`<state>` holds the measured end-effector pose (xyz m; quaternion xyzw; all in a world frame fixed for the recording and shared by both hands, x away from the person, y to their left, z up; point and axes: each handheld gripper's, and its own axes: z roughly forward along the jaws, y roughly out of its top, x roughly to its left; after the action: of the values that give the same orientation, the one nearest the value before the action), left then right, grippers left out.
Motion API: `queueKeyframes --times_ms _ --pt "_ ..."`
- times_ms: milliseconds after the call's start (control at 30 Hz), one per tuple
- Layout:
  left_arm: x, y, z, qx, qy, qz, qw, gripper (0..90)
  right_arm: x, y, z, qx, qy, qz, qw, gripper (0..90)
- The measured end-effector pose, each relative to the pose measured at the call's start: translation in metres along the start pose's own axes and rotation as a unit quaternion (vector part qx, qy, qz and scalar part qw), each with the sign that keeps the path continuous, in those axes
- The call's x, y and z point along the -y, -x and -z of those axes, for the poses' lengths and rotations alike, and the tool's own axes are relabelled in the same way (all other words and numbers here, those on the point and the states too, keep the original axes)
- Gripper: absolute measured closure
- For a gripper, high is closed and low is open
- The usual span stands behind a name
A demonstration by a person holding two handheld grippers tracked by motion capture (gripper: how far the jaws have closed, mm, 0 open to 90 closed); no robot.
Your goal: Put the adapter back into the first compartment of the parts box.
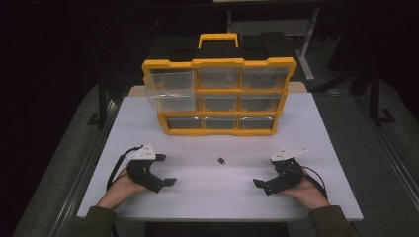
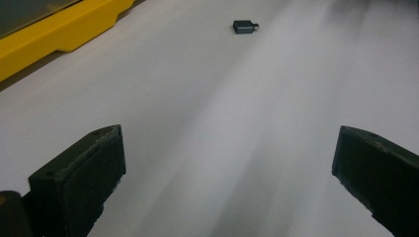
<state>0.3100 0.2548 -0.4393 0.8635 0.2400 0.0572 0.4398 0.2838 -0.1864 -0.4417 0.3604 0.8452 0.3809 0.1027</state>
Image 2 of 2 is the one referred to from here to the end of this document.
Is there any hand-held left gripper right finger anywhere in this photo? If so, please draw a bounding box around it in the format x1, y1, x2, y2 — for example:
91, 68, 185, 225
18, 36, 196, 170
331, 124, 419, 237

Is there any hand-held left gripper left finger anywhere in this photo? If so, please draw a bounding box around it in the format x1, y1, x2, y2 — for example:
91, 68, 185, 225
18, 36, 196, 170
28, 123, 127, 237

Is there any small black usb adapter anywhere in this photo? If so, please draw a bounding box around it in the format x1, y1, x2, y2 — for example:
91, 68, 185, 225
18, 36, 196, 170
232, 20, 261, 35

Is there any yellow plastic case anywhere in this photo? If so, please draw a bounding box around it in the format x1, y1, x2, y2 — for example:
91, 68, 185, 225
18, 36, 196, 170
0, 0, 136, 83

